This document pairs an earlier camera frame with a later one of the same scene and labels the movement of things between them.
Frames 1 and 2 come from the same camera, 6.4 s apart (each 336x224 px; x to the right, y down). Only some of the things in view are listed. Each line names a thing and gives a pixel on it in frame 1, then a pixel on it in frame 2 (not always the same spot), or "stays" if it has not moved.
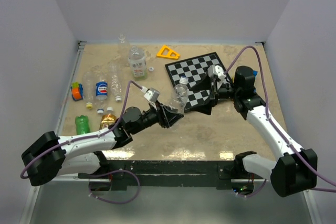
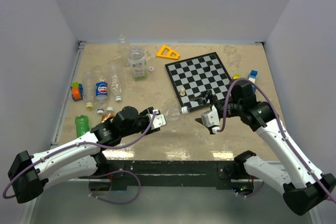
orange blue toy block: (77, 91) stays
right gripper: (206, 107) → (205, 97)
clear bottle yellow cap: (88, 88) stays
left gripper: (166, 117) → (144, 114)
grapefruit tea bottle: (137, 62) stays
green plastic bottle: (82, 125) stays
